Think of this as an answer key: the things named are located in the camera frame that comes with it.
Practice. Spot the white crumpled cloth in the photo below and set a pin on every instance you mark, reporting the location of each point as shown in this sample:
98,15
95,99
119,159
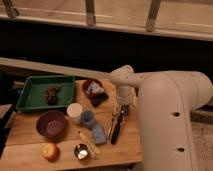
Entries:
94,88

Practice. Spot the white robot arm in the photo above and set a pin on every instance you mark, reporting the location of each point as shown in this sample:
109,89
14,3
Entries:
165,100

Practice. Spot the wooden spatula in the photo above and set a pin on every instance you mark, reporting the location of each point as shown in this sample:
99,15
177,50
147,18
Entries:
94,150

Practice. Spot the white plastic cup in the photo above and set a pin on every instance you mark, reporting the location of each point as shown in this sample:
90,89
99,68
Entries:
74,111

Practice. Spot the blue plastic cup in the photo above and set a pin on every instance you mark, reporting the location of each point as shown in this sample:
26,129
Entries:
88,119

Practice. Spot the red yellow apple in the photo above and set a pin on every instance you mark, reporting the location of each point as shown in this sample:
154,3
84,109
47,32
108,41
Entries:
50,151

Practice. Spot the purple bowl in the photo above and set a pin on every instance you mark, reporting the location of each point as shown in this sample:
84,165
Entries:
51,124

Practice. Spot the small metal cup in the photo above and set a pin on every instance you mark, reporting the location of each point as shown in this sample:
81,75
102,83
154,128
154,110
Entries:
81,151

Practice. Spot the dark grape bunch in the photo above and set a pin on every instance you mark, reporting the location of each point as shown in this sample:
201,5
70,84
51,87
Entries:
51,95

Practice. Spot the green plastic tray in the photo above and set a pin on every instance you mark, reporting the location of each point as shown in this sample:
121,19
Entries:
36,89

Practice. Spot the dark red bowl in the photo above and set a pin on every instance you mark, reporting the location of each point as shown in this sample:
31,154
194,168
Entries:
86,84

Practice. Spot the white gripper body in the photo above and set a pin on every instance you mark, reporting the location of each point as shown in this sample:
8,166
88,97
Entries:
123,95

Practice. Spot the black square sponge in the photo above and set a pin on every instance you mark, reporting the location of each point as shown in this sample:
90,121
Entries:
99,99

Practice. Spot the blue sponge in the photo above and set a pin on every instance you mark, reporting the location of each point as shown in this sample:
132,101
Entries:
98,134

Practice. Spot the metal fork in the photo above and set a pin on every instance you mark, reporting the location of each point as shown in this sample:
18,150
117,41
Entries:
111,125

